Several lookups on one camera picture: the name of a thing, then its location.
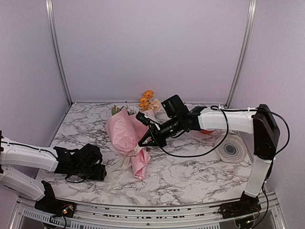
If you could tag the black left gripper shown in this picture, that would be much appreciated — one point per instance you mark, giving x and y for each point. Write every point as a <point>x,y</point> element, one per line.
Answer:
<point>99,174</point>

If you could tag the pink wrapping paper sheet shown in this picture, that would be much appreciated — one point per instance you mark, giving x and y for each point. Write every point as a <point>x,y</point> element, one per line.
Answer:
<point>125,131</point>

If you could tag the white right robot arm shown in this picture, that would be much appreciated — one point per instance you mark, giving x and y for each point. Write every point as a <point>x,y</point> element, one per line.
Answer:
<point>248,133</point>

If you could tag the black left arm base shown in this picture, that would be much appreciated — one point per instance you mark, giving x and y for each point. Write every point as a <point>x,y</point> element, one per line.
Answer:
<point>50,204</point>

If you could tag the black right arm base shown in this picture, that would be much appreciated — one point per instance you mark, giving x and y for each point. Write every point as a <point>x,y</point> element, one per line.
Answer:
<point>245,205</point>

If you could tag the aluminium frame left post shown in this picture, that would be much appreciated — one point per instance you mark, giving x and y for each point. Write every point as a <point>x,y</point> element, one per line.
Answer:
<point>56,49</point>

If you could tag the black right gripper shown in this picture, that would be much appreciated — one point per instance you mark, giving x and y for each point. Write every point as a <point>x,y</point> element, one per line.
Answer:
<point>158,136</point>

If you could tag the cream ribbon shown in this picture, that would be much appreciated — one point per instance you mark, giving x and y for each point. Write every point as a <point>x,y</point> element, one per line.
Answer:
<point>119,165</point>

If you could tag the aluminium frame right post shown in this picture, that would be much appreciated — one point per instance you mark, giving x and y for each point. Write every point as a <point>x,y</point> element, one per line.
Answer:
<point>243,52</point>

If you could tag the grey swirl ceramic plate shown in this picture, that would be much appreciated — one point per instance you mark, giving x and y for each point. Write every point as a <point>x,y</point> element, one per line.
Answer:
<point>232,149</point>

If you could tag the aluminium frame post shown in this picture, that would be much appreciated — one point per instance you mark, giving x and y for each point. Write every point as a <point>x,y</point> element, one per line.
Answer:
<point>56,49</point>
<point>243,52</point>

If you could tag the aluminium front rail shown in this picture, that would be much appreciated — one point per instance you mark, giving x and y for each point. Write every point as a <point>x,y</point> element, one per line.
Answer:
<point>101,216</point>

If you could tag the orange flower stem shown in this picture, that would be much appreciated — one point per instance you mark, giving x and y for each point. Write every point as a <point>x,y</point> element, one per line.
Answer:
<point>144,100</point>

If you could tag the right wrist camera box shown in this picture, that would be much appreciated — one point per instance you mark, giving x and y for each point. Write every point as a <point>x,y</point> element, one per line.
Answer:
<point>174,106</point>

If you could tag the peach flower long green stem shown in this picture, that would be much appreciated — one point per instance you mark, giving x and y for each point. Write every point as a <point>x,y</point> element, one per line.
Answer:
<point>155,104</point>

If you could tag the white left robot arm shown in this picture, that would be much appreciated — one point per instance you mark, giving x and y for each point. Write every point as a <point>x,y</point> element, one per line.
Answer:
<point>13,154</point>

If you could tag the orange bowl white inside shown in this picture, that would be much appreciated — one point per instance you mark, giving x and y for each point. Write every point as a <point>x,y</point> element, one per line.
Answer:
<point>207,132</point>

